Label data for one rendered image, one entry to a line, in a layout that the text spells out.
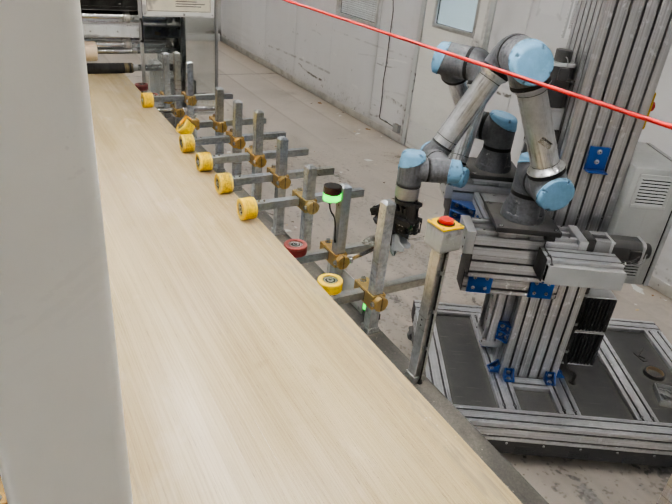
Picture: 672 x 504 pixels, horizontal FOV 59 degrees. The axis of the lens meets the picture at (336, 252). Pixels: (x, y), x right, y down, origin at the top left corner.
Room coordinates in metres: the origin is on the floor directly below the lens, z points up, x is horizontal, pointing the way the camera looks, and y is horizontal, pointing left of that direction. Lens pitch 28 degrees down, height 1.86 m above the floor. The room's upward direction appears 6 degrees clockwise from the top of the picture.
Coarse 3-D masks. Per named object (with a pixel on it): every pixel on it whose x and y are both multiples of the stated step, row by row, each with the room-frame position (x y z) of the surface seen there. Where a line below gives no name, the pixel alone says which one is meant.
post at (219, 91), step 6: (216, 90) 2.88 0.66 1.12; (222, 90) 2.89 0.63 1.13; (216, 96) 2.88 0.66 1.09; (222, 96) 2.89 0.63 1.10; (216, 102) 2.88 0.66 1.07; (222, 102) 2.89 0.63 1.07; (216, 108) 2.88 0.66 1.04; (222, 108) 2.89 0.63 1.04; (216, 114) 2.88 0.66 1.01; (222, 114) 2.89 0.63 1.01; (216, 120) 2.88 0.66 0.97; (222, 120) 2.89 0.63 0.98; (216, 132) 2.88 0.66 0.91; (216, 144) 2.88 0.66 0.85; (222, 144) 2.89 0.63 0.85; (216, 150) 2.88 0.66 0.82; (222, 150) 2.89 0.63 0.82
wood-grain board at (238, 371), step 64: (128, 128) 2.83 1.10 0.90; (128, 192) 2.08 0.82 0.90; (192, 192) 2.14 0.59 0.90; (128, 256) 1.60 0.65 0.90; (192, 256) 1.64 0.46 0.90; (256, 256) 1.68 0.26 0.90; (128, 320) 1.27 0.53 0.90; (192, 320) 1.30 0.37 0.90; (256, 320) 1.33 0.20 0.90; (320, 320) 1.36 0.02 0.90; (128, 384) 1.03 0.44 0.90; (192, 384) 1.05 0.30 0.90; (256, 384) 1.07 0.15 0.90; (320, 384) 1.10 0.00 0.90; (384, 384) 1.12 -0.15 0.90; (128, 448) 0.84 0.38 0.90; (192, 448) 0.86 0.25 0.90; (256, 448) 0.88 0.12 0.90; (320, 448) 0.90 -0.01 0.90; (384, 448) 0.92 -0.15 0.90; (448, 448) 0.93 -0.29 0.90
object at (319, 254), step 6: (348, 246) 1.90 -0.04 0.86; (354, 246) 1.90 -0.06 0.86; (360, 246) 1.91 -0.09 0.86; (366, 246) 1.93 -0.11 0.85; (372, 246) 1.94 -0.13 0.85; (312, 252) 1.82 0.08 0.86; (318, 252) 1.83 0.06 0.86; (324, 252) 1.83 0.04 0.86; (348, 252) 1.89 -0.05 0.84; (354, 252) 1.90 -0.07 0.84; (360, 252) 1.91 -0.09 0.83; (300, 258) 1.78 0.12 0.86; (306, 258) 1.80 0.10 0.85; (312, 258) 1.81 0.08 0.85; (318, 258) 1.82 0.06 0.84; (324, 258) 1.83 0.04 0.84
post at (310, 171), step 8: (304, 168) 2.05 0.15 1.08; (312, 168) 2.03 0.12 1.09; (304, 176) 2.05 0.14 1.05; (312, 176) 2.03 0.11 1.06; (304, 184) 2.04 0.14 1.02; (312, 184) 2.03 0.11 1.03; (304, 192) 2.04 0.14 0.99; (312, 192) 2.03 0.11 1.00; (304, 216) 2.03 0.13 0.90; (312, 216) 2.04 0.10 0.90; (304, 224) 2.02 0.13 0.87; (312, 224) 2.04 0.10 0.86; (304, 232) 2.02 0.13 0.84; (304, 240) 2.02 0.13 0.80
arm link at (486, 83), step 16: (496, 48) 1.85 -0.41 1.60; (496, 64) 1.84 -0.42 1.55; (480, 80) 1.86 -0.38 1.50; (496, 80) 1.85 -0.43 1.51; (464, 96) 1.87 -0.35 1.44; (480, 96) 1.85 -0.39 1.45; (464, 112) 1.84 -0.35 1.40; (448, 128) 1.84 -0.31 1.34; (464, 128) 1.84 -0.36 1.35; (432, 144) 1.85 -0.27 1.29; (448, 144) 1.84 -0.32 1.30
